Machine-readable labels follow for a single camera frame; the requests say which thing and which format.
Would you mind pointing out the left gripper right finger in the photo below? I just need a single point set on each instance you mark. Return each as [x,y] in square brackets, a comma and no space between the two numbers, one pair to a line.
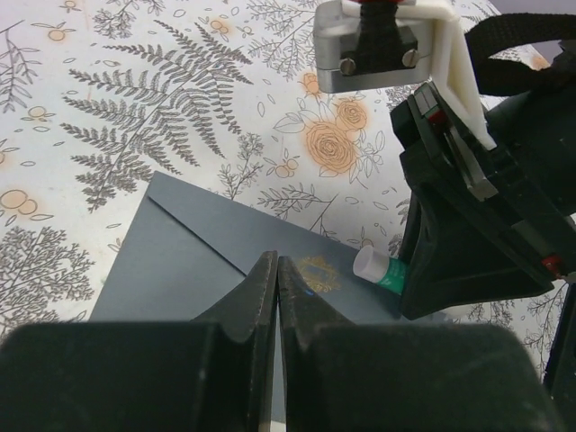
[341,376]

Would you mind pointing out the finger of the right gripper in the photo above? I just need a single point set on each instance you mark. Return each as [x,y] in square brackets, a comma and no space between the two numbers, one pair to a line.
[450,263]

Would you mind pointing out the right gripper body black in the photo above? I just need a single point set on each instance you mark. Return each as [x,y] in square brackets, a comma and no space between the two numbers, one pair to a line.
[519,195]

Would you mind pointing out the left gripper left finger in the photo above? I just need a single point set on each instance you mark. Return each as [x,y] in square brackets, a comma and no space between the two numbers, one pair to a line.
[212,373]

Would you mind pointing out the green white glue stick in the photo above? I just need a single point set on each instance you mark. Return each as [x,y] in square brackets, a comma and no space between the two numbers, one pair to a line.
[377,268]

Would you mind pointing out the grey envelope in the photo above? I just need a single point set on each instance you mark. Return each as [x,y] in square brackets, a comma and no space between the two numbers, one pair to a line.
[186,248]

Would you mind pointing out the floral table mat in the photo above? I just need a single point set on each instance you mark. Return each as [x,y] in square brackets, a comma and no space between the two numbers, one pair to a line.
[97,96]

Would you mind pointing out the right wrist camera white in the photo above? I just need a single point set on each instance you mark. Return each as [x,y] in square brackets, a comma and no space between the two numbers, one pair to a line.
[362,45]

